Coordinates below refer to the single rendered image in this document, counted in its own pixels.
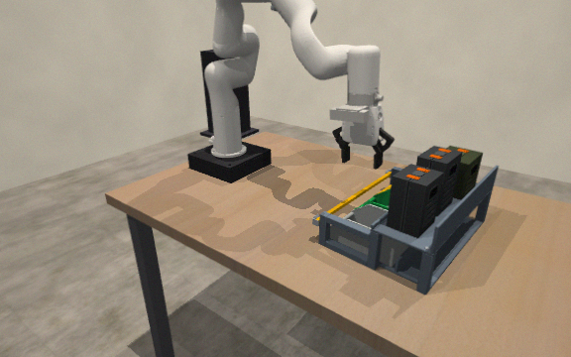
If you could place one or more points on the olive green tool case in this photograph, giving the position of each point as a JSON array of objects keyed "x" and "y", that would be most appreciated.
[{"x": 468, "y": 171}]

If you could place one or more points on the green bin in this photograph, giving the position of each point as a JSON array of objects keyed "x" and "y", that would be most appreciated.
[{"x": 381, "y": 200}]

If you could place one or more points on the yellow vertical bar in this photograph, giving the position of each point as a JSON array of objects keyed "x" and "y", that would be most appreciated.
[{"x": 359, "y": 193}]

